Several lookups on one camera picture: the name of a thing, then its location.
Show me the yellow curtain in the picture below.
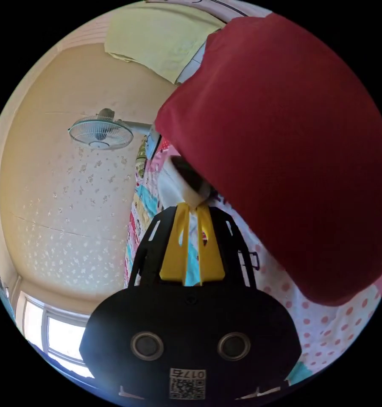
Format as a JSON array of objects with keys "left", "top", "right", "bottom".
[{"left": 104, "top": 2, "right": 224, "bottom": 85}]

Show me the window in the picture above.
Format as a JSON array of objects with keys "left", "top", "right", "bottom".
[{"left": 15, "top": 291, "right": 95, "bottom": 379}]

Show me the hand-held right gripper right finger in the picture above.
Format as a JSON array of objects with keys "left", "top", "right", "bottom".
[{"left": 195, "top": 203, "right": 226, "bottom": 286}]

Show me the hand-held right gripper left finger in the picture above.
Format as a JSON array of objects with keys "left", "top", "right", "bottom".
[{"left": 159, "top": 205, "right": 191, "bottom": 283}]

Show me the red sweater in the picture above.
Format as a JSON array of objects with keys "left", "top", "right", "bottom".
[{"left": 154, "top": 12, "right": 382, "bottom": 307}]

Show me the white wall fan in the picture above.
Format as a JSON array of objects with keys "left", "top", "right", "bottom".
[{"left": 68, "top": 108, "right": 156, "bottom": 151}]

